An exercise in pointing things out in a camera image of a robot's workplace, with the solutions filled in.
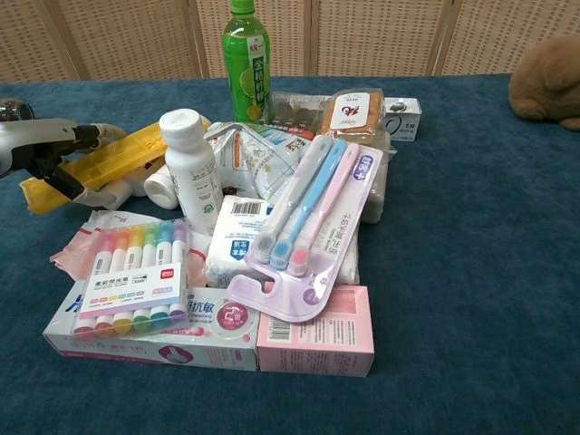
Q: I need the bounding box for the colourful highlighter pen pack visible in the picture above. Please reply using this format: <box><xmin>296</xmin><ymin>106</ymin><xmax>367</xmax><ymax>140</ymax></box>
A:
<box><xmin>72</xmin><ymin>217</ymin><xmax>192</xmax><ymax>340</ymax></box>

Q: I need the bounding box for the brown plush toy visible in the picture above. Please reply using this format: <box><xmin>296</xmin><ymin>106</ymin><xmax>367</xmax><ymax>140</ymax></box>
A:
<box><xmin>507</xmin><ymin>33</ymin><xmax>580</xmax><ymax>133</ymax></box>

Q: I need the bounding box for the clear plastic packet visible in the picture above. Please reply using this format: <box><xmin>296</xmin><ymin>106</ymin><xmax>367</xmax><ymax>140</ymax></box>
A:
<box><xmin>357</xmin><ymin>134</ymin><xmax>396</xmax><ymax>227</ymax></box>

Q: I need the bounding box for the black packet with red pieces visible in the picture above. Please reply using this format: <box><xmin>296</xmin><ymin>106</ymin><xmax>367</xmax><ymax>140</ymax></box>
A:
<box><xmin>271</xmin><ymin>90</ymin><xmax>337</xmax><ymax>133</ymax></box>

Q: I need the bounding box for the woven folding screen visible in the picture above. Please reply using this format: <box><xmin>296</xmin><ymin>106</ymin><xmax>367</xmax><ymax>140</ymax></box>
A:
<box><xmin>0</xmin><ymin>0</ymin><xmax>580</xmax><ymax>85</ymax></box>

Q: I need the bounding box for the crumpled white snack packet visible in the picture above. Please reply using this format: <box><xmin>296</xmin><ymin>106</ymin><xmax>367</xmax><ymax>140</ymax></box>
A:
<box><xmin>203</xmin><ymin>121</ymin><xmax>319</xmax><ymax>201</ymax></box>

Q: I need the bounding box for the yellow plastic box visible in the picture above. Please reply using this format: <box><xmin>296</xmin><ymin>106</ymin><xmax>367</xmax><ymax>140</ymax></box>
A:
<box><xmin>18</xmin><ymin>121</ymin><xmax>167</xmax><ymax>216</ymax></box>

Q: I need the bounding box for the blue table cloth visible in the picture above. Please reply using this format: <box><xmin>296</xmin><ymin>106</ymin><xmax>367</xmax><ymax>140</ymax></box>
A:
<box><xmin>0</xmin><ymin>72</ymin><xmax>580</xmax><ymax>435</ymax></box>

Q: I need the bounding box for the pink cardboard box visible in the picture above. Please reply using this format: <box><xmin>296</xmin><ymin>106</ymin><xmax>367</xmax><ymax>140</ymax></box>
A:
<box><xmin>254</xmin><ymin>285</ymin><xmax>377</xmax><ymax>379</ymax></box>

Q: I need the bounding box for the white tissue pack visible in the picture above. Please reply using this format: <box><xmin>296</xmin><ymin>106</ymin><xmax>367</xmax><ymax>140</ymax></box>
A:
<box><xmin>205</xmin><ymin>194</ymin><xmax>360</xmax><ymax>290</ymax></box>

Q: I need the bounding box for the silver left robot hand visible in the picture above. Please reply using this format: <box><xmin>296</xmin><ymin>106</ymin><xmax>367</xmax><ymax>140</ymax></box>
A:
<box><xmin>0</xmin><ymin>117</ymin><xmax>131</xmax><ymax>210</ymax></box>

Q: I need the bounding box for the toothbrush three-pack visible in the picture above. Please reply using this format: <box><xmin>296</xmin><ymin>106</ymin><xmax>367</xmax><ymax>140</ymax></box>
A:
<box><xmin>226</xmin><ymin>133</ymin><xmax>386</xmax><ymax>324</ymax></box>

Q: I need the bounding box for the brown cake packet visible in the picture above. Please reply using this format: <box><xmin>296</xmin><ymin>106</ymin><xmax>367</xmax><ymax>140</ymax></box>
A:
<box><xmin>318</xmin><ymin>86</ymin><xmax>387</xmax><ymax>138</ymax></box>

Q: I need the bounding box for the white Oreo cookie box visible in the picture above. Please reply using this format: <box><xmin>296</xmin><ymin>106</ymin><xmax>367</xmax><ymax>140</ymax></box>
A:
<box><xmin>382</xmin><ymin>95</ymin><xmax>423</xmax><ymax>143</ymax></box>

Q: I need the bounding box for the pink plastic packet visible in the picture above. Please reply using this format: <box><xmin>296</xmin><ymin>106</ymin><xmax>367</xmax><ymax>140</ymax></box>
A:
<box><xmin>48</xmin><ymin>208</ymin><xmax>210</xmax><ymax>287</ymax></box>

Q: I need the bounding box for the green tea bottle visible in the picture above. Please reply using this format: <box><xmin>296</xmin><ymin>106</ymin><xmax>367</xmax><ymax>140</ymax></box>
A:
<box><xmin>221</xmin><ymin>0</ymin><xmax>274</xmax><ymax>125</ymax></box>

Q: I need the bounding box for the white toothpaste box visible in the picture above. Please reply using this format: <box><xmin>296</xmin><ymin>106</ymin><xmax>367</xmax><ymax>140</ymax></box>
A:
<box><xmin>42</xmin><ymin>284</ymin><xmax>263</xmax><ymax>373</ymax></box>

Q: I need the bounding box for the small white pill bottle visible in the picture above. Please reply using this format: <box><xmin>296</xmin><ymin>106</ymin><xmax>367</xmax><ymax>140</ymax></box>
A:
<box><xmin>158</xmin><ymin>107</ymin><xmax>219</xmax><ymax>228</ymax></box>

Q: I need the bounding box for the white plastic bottle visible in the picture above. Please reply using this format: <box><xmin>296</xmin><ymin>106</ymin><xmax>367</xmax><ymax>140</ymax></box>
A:
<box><xmin>96</xmin><ymin>173</ymin><xmax>151</xmax><ymax>210</ymax></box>
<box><xmin>143</xmin><ymin>164</ymin><xmax>181</xmax><ymax>211</ymax></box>

